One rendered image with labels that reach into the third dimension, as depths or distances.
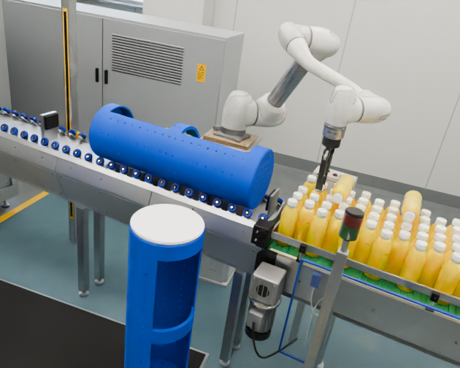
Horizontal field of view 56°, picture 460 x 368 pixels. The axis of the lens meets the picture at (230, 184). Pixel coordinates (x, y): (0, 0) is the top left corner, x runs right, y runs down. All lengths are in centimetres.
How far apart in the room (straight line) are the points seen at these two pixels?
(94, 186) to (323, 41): 135
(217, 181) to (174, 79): 193
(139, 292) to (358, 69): 348
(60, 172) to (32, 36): 215
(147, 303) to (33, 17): 317
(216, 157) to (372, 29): 298
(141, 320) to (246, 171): 73
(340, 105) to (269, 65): 302
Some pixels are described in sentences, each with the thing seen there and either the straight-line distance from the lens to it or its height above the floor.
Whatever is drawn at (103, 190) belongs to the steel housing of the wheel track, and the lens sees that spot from 231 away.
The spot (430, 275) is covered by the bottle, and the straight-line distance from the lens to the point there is 184.
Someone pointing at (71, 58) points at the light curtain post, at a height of 132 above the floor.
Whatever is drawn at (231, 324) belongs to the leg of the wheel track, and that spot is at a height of 30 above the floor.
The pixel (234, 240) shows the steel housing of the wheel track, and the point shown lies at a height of 82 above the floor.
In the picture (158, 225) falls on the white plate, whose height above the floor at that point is 104.
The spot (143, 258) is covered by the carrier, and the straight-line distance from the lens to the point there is 161.
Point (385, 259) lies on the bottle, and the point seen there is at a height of 100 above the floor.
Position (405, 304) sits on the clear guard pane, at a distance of 175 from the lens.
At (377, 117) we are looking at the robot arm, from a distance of 189.
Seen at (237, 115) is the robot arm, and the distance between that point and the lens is 256.
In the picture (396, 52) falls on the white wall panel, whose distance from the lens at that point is 461.
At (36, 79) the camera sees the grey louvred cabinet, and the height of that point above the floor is 78.
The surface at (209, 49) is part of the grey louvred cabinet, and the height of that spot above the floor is 134.
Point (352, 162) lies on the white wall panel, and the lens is 488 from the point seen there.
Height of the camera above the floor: 191
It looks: 26 degrees down
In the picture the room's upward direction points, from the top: 8 degrees clockwise
